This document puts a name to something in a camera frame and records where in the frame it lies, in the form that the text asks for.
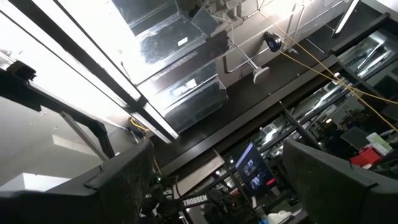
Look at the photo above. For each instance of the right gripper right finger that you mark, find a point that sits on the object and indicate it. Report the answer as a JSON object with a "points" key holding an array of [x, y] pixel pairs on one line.
{"points": [[335, 193]]}

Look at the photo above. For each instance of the white cloth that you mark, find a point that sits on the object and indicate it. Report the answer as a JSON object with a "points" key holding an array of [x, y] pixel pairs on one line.
{"points": [[280, 217]]}

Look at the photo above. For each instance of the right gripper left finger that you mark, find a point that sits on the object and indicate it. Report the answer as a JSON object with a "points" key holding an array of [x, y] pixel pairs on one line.
{"points": [[118, 186]]}

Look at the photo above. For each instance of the lit computer screen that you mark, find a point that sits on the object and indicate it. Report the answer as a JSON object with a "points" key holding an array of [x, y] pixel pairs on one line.
{"points": [[253, 169]]}

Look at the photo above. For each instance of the LED light bar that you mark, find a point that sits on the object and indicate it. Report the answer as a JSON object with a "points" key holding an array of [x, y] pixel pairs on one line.
{"points": [[158, 121]]}

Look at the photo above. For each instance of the silver ventilation duct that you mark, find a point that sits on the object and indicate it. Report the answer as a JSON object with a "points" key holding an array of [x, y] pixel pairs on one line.
{"points": [[168, 40]]}

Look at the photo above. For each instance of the white green box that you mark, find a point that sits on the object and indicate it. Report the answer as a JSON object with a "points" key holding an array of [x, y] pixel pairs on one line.
{"points": [[379, 143]]}

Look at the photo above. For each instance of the red box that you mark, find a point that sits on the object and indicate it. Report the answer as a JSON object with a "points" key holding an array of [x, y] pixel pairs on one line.
{"points": [[367, 157]]}

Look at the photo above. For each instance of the white ceiling-mounted device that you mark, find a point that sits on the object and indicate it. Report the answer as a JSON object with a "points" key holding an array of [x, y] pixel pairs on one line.
{"points": [[261, 74]]}

